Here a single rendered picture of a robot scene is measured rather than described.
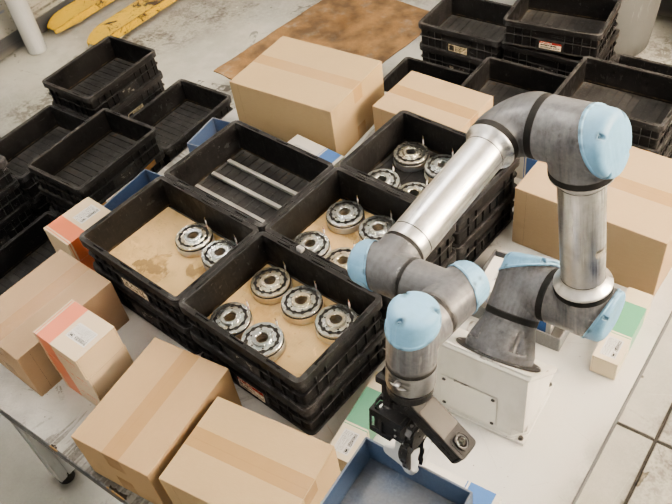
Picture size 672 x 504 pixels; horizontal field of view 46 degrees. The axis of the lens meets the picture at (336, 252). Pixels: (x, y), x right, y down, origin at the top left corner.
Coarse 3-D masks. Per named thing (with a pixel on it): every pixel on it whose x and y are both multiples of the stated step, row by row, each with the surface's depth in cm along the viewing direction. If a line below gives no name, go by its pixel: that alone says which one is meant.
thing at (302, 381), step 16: (256, 240) 198; (272, 240) 197; (304, 256) 192; (336, 272) 187; (208, 320) 181; (368, 320) 178; (224, 336) 178; (352, 336) 175; (256, 352) 173; (336, 352) 173; (272, 368) 170; (320, 368) 170; (304, 384) 168
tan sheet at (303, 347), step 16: (240, 288) 201; (256, 304) 196; (256, 320) 193; (272, 320) 192; (288, 336) 188; (304, 336) 187; (288, 352) 185; (304, 352) 184; (320, 352) 184; (288, 368) 182; (304, 368) 181
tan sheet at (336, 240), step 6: (324, 216) 216; (366, 216) 214; (318, 222) 214; (324, 222) 214; (312, 228) 213; (318, 228) 213; (324, 228) 212; (330, 234) 210; (336, 234) 210; (342, 234) 210; (348, 234) 210; (354, 234) 209; (330, 240) 209; (336, 240) 209; (342, 240) 208; (348, 240) 208; (354, 240) 208; (336, 246) 207; (342, 246) 207; (348, 246) 207
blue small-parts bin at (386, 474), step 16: (368, 448) 134; (352, 464) 130; (368, 464) 135; (384, 464) 134; (336, 480) 127; (352, 480) 132; (368, 480) 133; (384, 480) 133; (400, 480) 133; (416, 480) 131; (432, 480) 128; (448, 480) 124; (336, 496) 129; (352, 496) 132; (368, 496) 131; (384, 496) 131; (400, 496) 131; (416, 496) 130; (432, 496) 130; (448, 496) 128; (464, 496) 125
